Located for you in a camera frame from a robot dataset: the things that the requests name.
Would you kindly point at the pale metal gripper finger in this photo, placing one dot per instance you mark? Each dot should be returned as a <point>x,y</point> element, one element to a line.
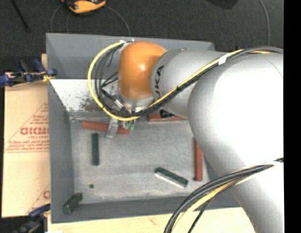
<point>111,132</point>

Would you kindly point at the red-brown flat block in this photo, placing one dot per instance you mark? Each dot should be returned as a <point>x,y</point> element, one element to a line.
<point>154,117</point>
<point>94,125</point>
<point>198,161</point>

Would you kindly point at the dark green flat block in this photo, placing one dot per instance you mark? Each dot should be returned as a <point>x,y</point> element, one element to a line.
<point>171,176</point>
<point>95,149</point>
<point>72,203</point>

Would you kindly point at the grey metal bin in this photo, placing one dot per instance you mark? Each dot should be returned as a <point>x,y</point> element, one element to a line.
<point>131,154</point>

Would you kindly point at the brown cardboard board red print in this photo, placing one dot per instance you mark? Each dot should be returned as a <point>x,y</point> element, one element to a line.
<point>24,154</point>

